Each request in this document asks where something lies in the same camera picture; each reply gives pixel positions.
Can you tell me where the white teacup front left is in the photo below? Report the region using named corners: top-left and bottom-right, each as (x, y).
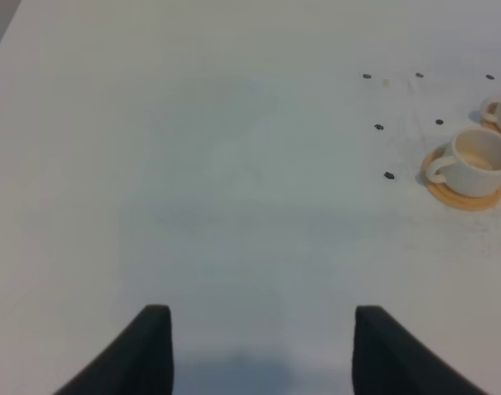
top-left (425, 127), bottom-right (501, 198)

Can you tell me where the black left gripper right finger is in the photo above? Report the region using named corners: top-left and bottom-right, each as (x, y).
top-left (351, 306), bottom-right (485, 395)

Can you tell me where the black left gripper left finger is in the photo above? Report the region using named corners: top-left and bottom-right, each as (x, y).
top-left (57, 304), bottom-right (174, 394)

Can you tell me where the wooden coaster near teapot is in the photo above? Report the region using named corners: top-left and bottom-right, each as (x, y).
top-left (480, 119), bottom-right (501, 135)

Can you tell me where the wooden coaster front left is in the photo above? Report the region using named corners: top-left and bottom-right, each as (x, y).
top-left (420, 144), bottom-right (501, 211)

